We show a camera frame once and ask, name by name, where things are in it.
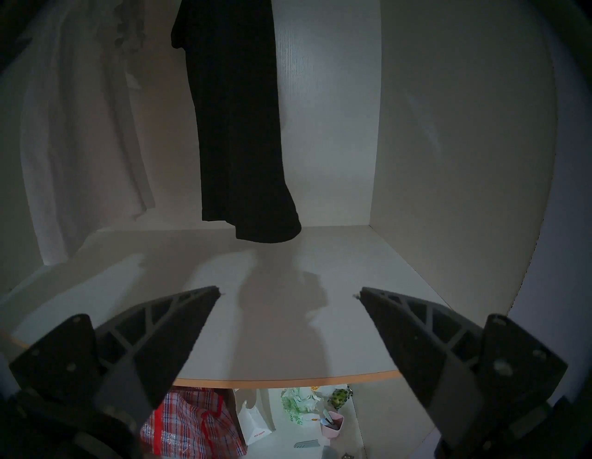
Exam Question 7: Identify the long white short-sleeve shirt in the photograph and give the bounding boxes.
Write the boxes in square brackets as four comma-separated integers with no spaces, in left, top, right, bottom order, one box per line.
[21,0,155,267]

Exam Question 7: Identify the red plaid woven bag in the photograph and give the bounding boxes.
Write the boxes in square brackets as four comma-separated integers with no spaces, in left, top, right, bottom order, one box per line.
[140,388,246,459]

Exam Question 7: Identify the green white plastic bag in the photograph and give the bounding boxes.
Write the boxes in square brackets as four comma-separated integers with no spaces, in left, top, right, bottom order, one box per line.
[281,386,324,426]

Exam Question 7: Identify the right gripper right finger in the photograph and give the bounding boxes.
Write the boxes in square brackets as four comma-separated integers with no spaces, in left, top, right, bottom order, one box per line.
[354,287,568,438]

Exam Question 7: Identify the black shirt and pants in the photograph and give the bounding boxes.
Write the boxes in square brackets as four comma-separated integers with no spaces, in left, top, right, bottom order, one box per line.
[171,0,302,243]

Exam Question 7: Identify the lilac wardrobe door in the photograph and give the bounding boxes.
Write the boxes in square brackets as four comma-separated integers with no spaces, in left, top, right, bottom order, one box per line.
[509,28,588,408]

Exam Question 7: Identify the white paper bag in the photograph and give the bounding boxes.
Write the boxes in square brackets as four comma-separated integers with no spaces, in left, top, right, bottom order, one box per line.
[236,389,276,446]

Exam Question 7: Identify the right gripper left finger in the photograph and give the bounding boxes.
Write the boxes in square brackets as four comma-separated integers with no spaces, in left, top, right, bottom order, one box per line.
[9,286,220,424]

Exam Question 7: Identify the pink cup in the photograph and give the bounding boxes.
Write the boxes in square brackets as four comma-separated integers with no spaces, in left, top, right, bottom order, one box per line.
[321,411,345,439]

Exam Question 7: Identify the white wardrobe carcass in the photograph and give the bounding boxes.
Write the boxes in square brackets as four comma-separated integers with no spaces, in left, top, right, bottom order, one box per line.
[0,0,555,459]

